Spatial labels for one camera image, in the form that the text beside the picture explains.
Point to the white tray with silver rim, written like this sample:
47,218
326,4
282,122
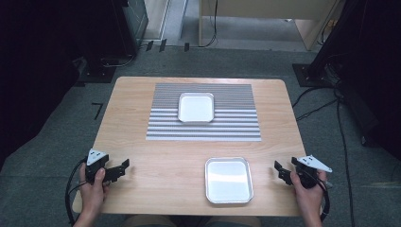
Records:
228,179
196,107

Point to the light wooden desk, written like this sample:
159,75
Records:
268,9

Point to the grey striped placemat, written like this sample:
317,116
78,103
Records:
233,126

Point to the person's left hand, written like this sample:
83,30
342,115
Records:
93,189

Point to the black tape strip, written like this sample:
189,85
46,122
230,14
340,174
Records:
186,47
162,45
149,45

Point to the person's right hand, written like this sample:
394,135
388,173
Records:
307,195

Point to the black curtain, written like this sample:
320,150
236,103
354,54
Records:
372,63
47,63

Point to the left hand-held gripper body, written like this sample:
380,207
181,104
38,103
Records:
96,162

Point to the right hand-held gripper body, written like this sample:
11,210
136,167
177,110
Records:
307,168

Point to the black stand base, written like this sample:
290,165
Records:
96,72
312,75

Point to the dark glass cabinet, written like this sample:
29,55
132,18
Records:
135,19

